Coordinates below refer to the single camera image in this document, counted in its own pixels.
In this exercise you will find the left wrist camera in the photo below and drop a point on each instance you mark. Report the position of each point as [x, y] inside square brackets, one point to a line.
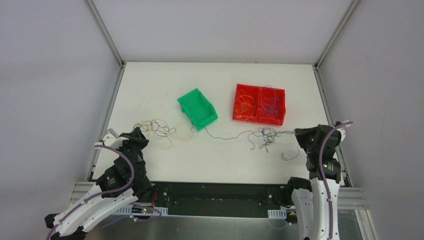
[111, 139]

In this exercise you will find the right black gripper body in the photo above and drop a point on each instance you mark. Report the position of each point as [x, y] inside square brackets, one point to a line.
[311, 138]

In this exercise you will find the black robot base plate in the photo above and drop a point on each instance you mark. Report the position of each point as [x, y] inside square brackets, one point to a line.
[223, 199]

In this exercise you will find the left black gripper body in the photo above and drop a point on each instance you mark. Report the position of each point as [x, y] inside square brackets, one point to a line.
[136, 142]

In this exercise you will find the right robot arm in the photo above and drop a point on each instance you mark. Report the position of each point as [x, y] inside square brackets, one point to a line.
[316, 199]

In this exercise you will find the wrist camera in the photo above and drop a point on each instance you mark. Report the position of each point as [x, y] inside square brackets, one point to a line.
[111, 139]
[341, 126]

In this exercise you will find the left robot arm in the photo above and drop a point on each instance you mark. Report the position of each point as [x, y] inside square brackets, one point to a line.
[123, 183]

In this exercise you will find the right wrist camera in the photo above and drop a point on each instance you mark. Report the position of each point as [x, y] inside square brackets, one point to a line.
[341, 126]

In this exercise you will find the green plastic bin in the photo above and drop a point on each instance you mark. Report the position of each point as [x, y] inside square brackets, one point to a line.
[198, 108]

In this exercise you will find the red double plastic bin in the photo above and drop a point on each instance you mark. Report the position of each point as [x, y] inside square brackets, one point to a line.
[259, 104]

